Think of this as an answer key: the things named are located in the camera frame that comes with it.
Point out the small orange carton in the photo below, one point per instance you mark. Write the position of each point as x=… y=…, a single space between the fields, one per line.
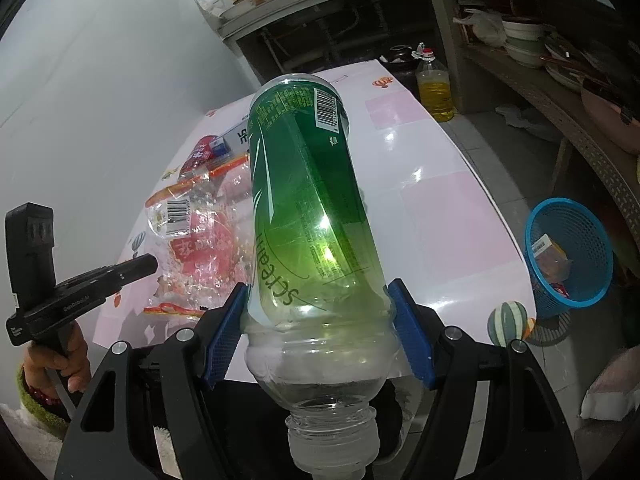
x=544 y=247

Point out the stack of bowls on shelf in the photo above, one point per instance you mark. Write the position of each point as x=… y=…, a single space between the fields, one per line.
x=522 y=55

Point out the crumpled white paper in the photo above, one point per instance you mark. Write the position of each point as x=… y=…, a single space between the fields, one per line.
x=525 y=119

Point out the red snack packet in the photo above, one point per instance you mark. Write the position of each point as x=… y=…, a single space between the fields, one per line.
x=200 y=155

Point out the white plastic bag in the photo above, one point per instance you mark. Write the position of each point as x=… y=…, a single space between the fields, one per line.
x=482 y=25

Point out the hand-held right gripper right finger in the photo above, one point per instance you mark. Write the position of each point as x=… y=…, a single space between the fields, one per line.
x=412 y=332

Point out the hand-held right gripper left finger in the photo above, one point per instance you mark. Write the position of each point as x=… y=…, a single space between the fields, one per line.
x=225 y=332

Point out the stack of plates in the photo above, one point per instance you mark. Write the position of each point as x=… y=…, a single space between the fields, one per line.
x=565 y=72

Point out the dark jar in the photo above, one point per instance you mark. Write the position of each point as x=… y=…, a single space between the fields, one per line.
x=400 y=67

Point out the clear orange edged plastic bag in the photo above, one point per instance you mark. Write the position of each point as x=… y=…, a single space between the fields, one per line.
x=227 y=166

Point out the blue plastic basket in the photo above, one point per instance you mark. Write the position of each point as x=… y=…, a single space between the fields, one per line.
x=585 y=240

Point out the pink basin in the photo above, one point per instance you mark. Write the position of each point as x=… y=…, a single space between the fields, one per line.
x=607 y=120

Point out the person's left hand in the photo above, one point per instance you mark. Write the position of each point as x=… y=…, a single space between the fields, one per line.
x=70 y=365

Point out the clear red printed plastic bag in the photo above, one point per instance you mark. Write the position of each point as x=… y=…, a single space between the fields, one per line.
x=200 y=255

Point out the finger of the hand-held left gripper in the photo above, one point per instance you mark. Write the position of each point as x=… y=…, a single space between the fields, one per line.
x=135 y=267

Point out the green labelled plastic bottle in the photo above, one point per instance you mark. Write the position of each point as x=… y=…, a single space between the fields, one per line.
x=305 y=200

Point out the yellow cooking oil bottle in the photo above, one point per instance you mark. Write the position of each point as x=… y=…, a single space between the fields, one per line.
x=435 y=95

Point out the white pink plastic bundle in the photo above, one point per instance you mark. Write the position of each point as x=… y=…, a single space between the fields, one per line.
x=607 y=400

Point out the person's left forearm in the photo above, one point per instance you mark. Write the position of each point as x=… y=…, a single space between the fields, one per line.
x=30 y=410

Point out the blue white carton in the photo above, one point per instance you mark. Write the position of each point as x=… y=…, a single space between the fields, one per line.
x=237 y=136

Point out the grey storage shelf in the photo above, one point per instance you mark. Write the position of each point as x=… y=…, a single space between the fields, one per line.
x=447 y=35

